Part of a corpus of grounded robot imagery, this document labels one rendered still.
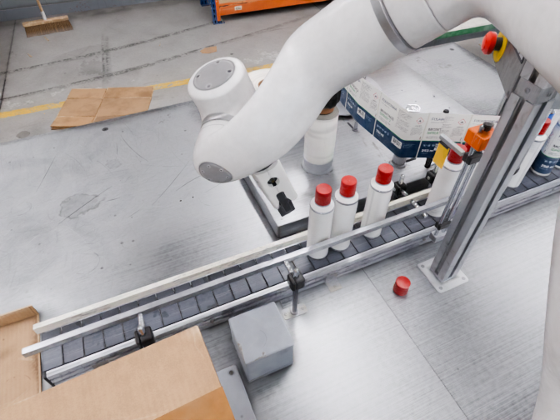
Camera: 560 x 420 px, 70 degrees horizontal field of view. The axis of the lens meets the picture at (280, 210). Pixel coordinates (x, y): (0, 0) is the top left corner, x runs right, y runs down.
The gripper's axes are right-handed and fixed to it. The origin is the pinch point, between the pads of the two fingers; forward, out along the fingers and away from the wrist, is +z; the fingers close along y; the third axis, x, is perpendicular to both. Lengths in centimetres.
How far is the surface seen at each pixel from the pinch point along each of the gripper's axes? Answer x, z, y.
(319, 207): -6.0, 5.1, -1.2
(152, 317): 35.1, 8.1, -1.6
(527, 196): -59, 43, -6
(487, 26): -139, 80, 98
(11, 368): 64, 3, 2
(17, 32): 128, 70, 409
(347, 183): -13.3, 3.7, -0.6
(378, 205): -18.3, 14.7, -1.8
